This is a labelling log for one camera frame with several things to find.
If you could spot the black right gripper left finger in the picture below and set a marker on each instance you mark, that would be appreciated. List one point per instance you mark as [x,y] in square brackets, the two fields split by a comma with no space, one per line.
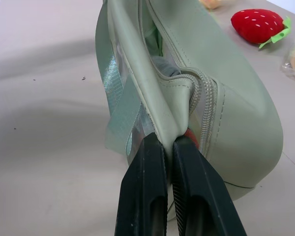
[142,186]

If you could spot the green zippered pouch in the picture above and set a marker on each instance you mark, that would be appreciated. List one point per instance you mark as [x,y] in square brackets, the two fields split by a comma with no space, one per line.
[206,81]

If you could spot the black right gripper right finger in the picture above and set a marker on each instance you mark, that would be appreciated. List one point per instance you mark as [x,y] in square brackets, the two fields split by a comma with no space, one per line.
[206,191]

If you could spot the red plush strawberry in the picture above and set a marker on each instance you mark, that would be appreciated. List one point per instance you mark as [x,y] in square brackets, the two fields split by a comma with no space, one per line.
[256,24]

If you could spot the orange plush in plastic wrap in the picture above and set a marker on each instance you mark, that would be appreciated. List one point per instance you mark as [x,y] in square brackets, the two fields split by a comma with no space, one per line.
[211,3]

